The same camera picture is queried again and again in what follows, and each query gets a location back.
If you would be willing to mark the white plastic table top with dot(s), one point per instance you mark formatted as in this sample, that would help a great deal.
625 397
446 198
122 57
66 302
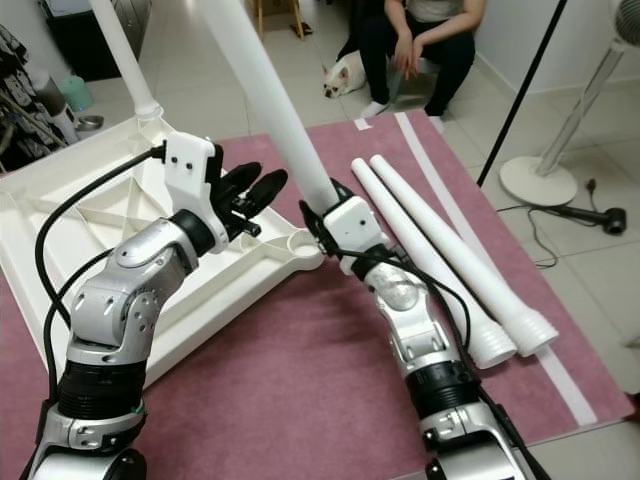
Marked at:
120 210

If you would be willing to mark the clothes rack with dark clothes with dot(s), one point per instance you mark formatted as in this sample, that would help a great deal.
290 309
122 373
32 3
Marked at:
25 100

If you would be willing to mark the small white dog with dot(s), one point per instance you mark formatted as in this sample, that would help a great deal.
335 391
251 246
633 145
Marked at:
345 78

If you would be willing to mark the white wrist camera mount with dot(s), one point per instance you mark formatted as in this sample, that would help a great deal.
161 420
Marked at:
190 175
355 220

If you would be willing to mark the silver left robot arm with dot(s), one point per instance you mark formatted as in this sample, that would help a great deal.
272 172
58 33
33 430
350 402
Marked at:
130 300

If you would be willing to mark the long white tape strip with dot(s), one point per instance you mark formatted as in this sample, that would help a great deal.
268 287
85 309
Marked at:
435 160

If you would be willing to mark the black cabinet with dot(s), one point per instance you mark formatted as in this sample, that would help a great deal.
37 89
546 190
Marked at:
90 35

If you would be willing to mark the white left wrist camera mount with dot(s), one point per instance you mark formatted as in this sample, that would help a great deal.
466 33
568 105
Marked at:
190 175

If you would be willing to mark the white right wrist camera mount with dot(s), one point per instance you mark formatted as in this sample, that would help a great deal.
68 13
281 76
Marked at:
355 220

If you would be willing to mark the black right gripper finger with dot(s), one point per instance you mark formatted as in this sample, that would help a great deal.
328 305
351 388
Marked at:
313 224

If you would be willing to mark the black slanted pole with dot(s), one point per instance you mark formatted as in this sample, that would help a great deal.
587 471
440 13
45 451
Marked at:
523 92

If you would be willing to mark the white standing fan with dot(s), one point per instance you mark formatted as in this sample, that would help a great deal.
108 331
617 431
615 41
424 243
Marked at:
535 182

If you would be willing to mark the metal pet bowl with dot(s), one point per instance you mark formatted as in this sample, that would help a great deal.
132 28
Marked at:
90 122

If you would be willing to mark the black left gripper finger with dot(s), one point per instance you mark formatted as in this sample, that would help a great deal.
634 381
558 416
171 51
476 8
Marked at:
265 192
238 182

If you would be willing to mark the wooden stool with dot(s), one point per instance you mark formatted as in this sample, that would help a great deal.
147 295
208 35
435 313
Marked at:
275 15

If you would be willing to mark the black hair dryer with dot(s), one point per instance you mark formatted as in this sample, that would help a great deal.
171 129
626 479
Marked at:
595 220

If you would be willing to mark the pink table cloth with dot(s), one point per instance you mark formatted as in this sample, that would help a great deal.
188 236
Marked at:
310 400

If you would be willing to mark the seated person in white shirt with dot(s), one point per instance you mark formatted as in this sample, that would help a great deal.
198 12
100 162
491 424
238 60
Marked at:
420 45

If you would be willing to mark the small white tape piece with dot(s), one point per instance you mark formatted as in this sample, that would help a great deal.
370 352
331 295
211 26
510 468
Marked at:
365 124

